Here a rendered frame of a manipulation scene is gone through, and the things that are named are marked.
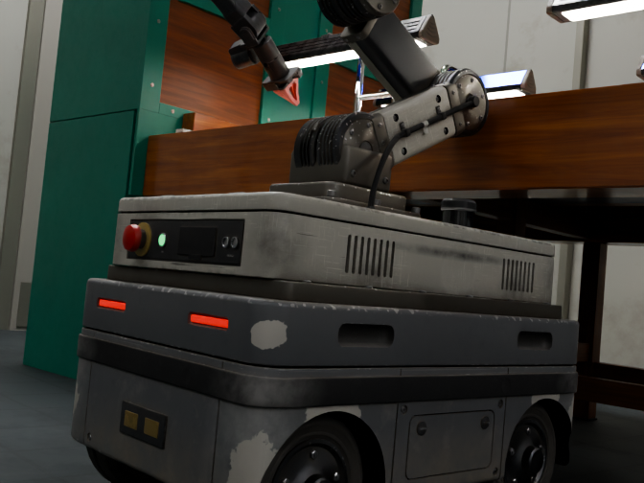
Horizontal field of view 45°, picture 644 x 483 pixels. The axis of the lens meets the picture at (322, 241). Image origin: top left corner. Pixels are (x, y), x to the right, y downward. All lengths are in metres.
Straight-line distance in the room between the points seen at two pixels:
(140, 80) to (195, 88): 0.21
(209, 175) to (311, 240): 1.19
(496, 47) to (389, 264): 3.45
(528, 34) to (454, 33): 0.51
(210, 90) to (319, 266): 1.66
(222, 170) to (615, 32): 2.49
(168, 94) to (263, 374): 1.68
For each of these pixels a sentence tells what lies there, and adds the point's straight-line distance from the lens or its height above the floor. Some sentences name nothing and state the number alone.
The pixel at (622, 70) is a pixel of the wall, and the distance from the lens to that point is 4.05.
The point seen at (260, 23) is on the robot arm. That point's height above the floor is 1.02.
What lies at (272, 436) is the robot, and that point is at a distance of 0.94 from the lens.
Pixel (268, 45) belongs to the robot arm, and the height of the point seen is 0.97.
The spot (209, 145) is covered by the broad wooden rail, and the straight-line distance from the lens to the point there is 2.19.
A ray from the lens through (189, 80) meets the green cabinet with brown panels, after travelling 2.56.
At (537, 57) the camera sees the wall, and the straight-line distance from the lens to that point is 4.32.
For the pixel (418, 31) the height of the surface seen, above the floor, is 1.06.
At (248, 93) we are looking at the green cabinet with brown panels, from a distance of 2.72.
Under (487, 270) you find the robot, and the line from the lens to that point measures 1.28.
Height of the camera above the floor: 0.36
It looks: 3 degrees up
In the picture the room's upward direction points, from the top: 5 degrees clockwise
